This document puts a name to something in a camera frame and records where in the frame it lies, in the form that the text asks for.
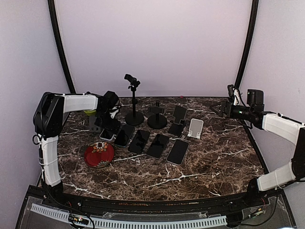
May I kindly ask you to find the white slotted cable duct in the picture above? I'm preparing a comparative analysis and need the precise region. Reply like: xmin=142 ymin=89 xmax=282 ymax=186
xmin=31 ymin=204 xmax=227 ymax=229

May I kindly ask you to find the short black round-base stand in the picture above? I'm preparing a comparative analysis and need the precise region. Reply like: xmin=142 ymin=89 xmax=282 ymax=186
xmin=147 ymin=100 xmax=167 ymax=129

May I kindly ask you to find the red floral plate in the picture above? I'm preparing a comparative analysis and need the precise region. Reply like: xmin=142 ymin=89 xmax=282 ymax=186
xmin=84 ymin=141 xmax=115 ymax=168

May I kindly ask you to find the tall black clamp phone stand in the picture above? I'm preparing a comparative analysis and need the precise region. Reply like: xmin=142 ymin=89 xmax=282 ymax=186
xmin=124 ymin=74 xmax=144 ymax=126

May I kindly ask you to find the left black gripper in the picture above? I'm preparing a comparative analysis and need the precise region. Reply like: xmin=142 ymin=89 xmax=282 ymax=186
xmin=94 ymin=109 xmax=122 ymax=134

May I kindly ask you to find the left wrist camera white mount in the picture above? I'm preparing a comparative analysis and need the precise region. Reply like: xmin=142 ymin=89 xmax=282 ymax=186
xmin=109 ymin=105 xmax=121 ymax=119

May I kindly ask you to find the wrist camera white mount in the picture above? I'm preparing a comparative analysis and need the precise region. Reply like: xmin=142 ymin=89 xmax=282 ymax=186
xmin=109 ymin=105 xmax=121 ymax=119
xmin=227 ymin=84 xmax=240 ymax=105

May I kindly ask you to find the black folding phone stand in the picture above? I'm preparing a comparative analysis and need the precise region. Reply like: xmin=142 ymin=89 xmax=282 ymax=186
xmin=168 ymin=105 xmax=187 ymax=136

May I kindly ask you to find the lime green phone holder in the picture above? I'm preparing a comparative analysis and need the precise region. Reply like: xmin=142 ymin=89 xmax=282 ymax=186
xmin=84 ymin=110 xmax=96 ymax=116

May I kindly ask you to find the black smartphone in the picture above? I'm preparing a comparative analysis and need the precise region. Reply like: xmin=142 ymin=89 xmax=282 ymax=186
xmin=128 ymin=129 xmax=150 ymax=154
xmin=146 ymin=134 xmax=169 ymax=159

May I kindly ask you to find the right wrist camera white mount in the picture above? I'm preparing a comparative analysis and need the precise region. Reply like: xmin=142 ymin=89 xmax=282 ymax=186
xmin=227 ymin=84 xmax=240 ymax=105

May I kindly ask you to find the black frame post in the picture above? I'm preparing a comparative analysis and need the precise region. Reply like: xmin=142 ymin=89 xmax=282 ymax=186
xmin=47 ymin=0 xmax=76 ymax=94
xmin=234 ymin=0 xmax=259 ymax=89

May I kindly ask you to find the white-cased smartphone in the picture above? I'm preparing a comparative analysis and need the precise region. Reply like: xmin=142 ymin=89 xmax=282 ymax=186
xmin=166 ymin=140 xmax=189 ymax=165

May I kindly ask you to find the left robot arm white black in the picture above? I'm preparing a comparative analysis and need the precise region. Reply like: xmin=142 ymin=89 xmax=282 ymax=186
xmin=33 ymin=91 xmax=121 ymax=187

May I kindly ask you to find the white phone stand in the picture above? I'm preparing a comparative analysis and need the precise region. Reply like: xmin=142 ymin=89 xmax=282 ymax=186
xmin=187 ymin=118 xmax=204 ymax=139

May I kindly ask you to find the large blue-edged smartphone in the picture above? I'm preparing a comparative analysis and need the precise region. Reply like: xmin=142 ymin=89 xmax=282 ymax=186
xmin=114 ymin=124 xmax=135 ymax=147

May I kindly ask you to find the left black frame post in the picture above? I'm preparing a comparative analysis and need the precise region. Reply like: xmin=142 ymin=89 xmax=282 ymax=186
xmin=47 ymin=0 xmax=76 ymax=94

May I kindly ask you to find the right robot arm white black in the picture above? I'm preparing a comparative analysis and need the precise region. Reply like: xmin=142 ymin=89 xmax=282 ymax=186
xmin=210 ymin=85 xmax=305 ymax=207

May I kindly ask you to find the right black frame post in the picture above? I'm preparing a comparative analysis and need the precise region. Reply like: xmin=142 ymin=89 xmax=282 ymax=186
xmin=234 ymin=0 xmax=259 ymax=89

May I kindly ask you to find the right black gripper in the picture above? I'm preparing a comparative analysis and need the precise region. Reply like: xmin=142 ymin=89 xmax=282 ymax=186
xmin=210 ymin=101 xmax=254 ymax=121

